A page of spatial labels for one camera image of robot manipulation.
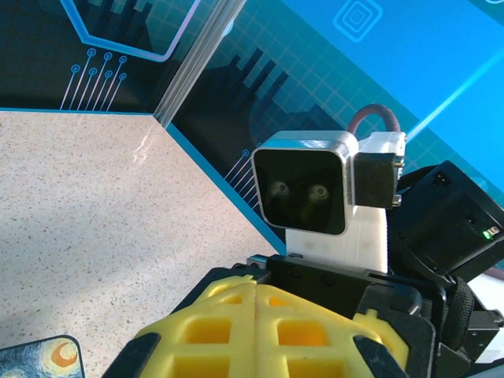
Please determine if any aluminium frame post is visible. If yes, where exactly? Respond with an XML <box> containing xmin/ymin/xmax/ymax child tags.
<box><xmin>152</xmin><ymin>0</ymin><xmax>248</xmax><ymax>128</ymax></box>

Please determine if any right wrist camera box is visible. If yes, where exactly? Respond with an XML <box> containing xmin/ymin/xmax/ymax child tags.
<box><xmin>250</xmin><ymin>130</ymin><xmax>360</xmax><ymax>237</ymax></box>

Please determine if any black camera cable plug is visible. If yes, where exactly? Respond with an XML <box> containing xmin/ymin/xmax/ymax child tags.
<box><xmin>353</xmin><ymin>131</ymin><xmax>408</xmax><ymax>209</ymax></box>

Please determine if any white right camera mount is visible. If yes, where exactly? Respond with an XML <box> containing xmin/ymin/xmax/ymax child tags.
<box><xmin>284</xmin><ymin>203</ymin><xmax>390</xmax><ymax>275</ymax></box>

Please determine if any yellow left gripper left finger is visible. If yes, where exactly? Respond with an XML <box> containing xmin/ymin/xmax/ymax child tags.
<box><xmin>102</xmin><ymin>283</ymin><xmax>256</xmax><ymax>378</ymax></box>

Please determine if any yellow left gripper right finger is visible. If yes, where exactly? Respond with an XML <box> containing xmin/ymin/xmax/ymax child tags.
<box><xmin>254</xmin><ymin>283</ymin><xmax>411</xmax><ymax>378</ymax></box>

